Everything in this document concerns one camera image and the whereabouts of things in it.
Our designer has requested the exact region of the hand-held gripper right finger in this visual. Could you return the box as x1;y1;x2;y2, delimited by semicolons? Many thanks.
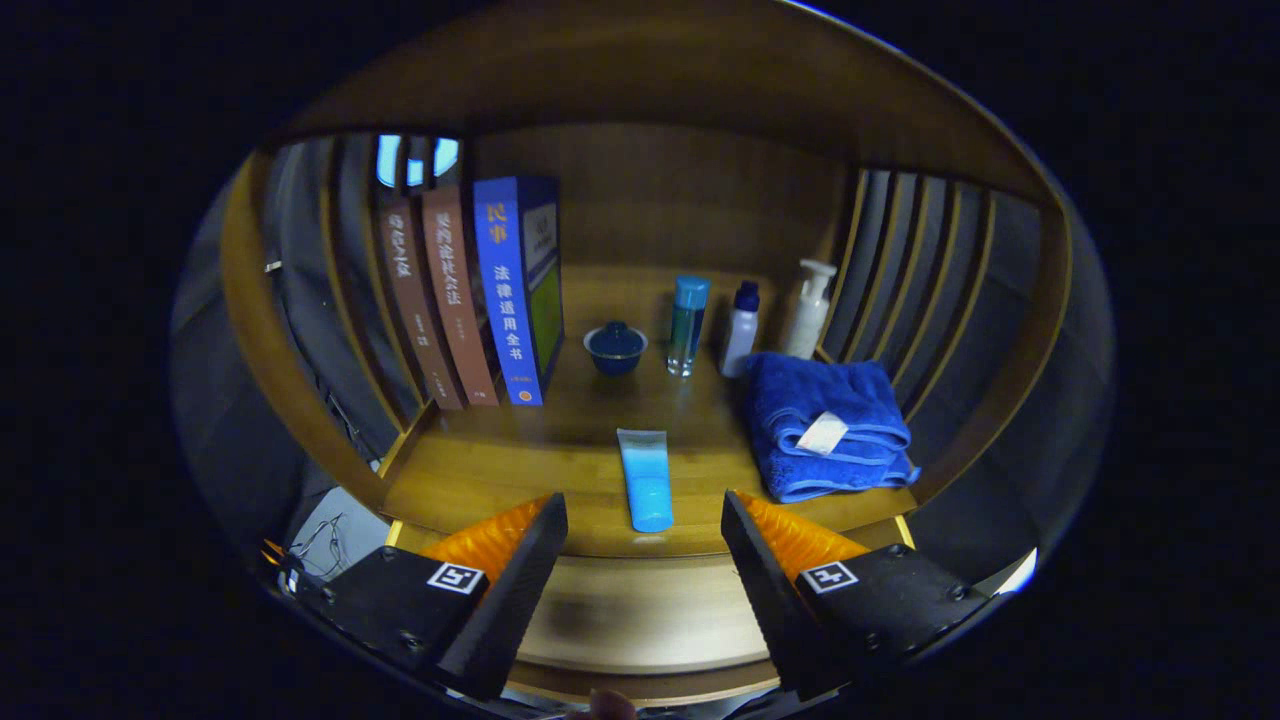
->
720;490;991;701

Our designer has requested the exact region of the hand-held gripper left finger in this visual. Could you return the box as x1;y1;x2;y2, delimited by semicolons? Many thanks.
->
290;492;569;701

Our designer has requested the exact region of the blue squeeze tube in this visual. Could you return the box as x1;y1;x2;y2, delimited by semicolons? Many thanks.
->
616;428;675;534

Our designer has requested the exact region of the wooden cabinet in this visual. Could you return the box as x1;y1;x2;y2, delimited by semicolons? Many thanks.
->
215;0;1076;706

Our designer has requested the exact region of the folded blue towel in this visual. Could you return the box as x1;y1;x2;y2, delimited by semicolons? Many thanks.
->
742;352;921;504

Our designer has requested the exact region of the white bottle with dark cap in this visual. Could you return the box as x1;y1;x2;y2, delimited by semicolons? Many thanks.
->
721;281;761;379

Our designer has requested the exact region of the blue lidded teacup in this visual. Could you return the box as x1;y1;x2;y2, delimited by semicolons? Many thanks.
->
583;321;649;377

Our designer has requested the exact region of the white pump bottle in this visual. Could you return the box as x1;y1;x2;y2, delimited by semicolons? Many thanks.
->
782;260;838;361

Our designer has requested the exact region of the blue glass bottle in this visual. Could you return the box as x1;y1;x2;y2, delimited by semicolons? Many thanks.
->
667;276;711;378

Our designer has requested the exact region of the thick blue book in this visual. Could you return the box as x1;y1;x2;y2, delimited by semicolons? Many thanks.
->
472;176;564;407

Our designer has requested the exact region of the light brown book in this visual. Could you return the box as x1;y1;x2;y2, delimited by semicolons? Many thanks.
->
420;185;501;407

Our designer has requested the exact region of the dark brown book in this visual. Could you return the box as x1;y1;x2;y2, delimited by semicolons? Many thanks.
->
378;197;466;411

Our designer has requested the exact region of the thin black cable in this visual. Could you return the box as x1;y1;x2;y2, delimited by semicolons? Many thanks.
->
290;513;348;579

